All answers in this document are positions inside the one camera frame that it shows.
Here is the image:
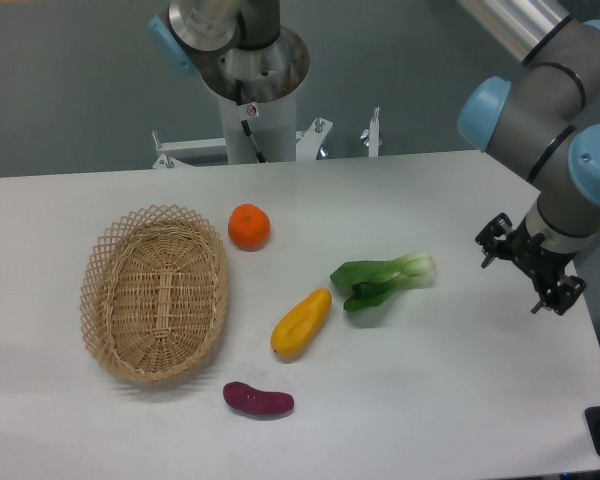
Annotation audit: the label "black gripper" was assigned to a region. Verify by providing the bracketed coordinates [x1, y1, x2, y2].
[475, 212, 587, 316]

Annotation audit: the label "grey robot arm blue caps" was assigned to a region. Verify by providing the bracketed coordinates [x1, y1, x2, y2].
[457, 1, 600, 314]

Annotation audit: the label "green bok choy vegetable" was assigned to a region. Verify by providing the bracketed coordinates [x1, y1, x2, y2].
[330, 252, 436, 313]

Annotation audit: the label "yellow mango fruit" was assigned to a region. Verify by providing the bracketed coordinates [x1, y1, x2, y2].
[270, 288, 332, 359]

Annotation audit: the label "orange tangerine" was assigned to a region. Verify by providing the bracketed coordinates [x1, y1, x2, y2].
[227, 204, 271, 251]

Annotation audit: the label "purple sweet potato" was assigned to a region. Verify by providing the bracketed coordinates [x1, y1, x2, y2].
[223, 382, 295, 418]

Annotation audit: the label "woven wicker basket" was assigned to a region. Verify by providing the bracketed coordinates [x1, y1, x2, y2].
[80, 205, 229, 384]

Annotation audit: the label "white metal mounting frame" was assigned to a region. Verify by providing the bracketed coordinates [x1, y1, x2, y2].
[152, 106, 382, 169]

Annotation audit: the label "black cable on pedestal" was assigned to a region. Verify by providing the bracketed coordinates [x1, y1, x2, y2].
[234, 78, 270, 165]

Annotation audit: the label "robot base white pedestal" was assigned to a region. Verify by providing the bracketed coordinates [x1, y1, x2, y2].
[148, 1, 310, 163]

